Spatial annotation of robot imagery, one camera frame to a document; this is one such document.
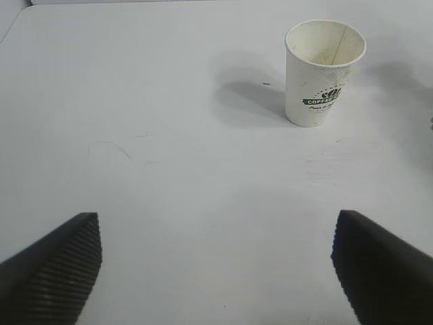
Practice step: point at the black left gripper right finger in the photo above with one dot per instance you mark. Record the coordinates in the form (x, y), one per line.
(382, 271)

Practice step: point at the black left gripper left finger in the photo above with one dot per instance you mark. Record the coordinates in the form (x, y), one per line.
(50, 277)

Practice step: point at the white paper coffee cup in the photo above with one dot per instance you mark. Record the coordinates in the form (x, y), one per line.
(314, 94)

